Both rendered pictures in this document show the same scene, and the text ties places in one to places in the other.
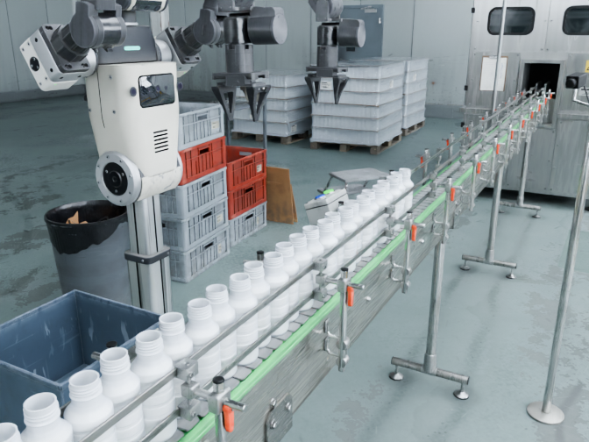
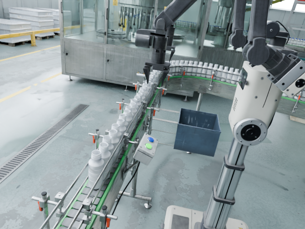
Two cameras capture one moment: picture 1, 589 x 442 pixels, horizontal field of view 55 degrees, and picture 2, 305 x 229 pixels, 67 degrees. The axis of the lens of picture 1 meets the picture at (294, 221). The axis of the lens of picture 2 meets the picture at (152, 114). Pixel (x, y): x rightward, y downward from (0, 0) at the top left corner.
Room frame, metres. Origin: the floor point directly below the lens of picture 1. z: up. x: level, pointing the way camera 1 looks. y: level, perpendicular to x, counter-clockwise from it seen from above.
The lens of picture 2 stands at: (2.52, -0.44, 1.70)
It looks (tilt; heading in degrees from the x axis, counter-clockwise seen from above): 25 degrees down; 159
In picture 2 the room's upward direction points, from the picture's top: 8 degrees clockwise
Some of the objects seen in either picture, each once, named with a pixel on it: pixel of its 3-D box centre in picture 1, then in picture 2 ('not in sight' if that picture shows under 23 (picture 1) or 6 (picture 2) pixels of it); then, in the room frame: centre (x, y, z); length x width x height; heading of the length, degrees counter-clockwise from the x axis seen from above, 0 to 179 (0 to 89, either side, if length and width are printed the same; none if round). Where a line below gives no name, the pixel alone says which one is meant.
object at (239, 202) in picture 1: (228, 194); not in sight; (4.44, 0.54, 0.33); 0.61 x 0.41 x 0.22; 155
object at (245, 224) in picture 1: (229, 219); not in sight; (4.44, 0.54, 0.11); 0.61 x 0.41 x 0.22; 155
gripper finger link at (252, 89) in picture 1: (249, 98); not in sight; (1.19, 0.09, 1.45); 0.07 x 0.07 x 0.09; 62
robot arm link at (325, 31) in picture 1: (329, 36); (158, 42); (1.60, -0.09, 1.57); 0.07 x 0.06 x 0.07; 62
